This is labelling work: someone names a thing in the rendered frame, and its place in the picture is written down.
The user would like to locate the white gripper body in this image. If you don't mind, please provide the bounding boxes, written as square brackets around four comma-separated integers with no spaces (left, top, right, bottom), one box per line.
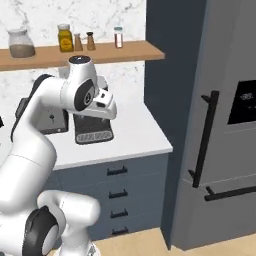
[71,100,119,121]

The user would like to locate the wooden wall shelf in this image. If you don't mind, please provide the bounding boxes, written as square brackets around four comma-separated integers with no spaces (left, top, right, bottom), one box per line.
[0,40,166,72]

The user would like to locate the dark blue fridge side panel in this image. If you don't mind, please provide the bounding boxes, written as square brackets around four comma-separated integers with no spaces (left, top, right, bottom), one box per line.
[143,0,208,250]

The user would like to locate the glass jar with brown contents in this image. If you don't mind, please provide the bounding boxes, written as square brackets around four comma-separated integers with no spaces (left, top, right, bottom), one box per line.
[7,27,37,60]

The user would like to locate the long black fridge door handle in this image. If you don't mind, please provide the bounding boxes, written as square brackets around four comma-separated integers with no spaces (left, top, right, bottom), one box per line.
[187,89,221,190]

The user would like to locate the yellow jar with grey lid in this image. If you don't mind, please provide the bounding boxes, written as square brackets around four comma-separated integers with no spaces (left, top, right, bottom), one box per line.
[56,23,75,54]

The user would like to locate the silver and black toaster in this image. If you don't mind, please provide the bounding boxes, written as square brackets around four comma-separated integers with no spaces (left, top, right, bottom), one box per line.
[14,97,70,136]

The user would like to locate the blue-grey drawer front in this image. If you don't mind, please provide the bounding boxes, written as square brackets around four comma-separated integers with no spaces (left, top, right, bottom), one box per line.
[87,216,165,242]
[97,198,167,228]
[81,177,168,210]
[49,153,170,194]

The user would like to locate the grey fridge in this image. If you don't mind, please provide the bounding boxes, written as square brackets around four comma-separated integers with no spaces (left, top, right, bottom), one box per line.
[170,0,256,252]

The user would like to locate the black fridge drawer handle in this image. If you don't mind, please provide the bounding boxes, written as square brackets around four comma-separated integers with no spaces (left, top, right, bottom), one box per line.
[203,185,256,202]

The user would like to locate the black coffee machine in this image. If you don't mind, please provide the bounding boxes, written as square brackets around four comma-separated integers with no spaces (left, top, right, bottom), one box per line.
[71,74,115,146]

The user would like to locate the brown shaker with dark cap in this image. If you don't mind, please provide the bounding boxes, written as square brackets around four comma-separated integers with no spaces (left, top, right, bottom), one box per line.
[85,31,97,52]

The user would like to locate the clear spice jar white lid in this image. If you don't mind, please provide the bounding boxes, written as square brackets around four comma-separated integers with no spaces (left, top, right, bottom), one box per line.
[113,26,125,50]

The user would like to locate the brown shaker with silver cap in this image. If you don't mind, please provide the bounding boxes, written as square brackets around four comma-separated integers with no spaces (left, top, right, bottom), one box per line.
[73,32,84,52]

